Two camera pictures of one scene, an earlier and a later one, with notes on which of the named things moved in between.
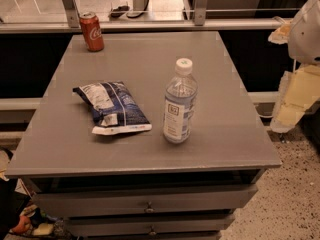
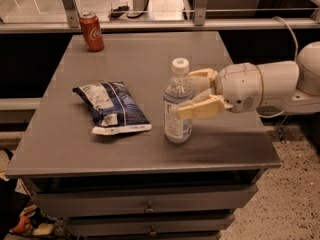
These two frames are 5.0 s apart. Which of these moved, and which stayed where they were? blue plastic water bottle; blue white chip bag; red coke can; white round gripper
Moved: white round gripper
Stayed: red coke can; blue white chip bag; blue plastic water bottle
